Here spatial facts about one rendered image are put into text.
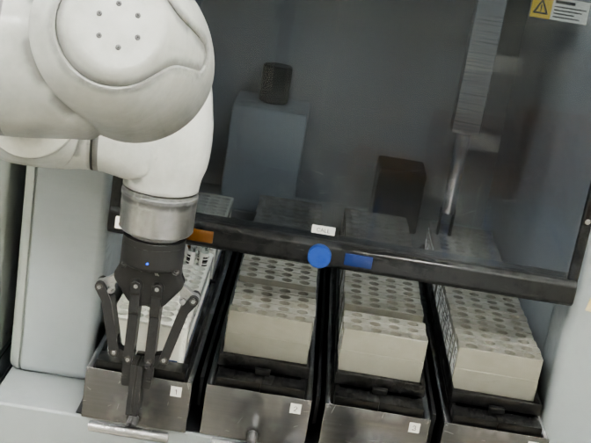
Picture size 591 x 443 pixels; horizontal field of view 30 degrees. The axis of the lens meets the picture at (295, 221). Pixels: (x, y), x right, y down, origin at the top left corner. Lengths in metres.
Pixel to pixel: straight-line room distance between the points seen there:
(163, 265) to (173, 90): 0.64
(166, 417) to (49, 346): 0.20
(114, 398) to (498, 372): 0.50
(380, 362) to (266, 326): 0.16
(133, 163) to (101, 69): 0.61
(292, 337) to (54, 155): 0.42
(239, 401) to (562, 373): 0.43
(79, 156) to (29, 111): 0.57
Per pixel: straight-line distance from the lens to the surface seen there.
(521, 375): 1.50
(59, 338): 1.52
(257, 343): 1.46
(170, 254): 1.30
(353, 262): 1.41
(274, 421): 1.43
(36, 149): 1.23
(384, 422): 1.43
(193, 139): 1.25
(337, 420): 1.42
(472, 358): 1.48
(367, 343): 1.46
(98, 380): 1.43
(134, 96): 0.66
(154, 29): 0.65
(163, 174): 1.25
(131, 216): 1.28
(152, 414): 1.43
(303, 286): 1.58
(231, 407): 1.42
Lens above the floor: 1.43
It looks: 17 degrees down
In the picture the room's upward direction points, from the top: 9 degrees clockwise
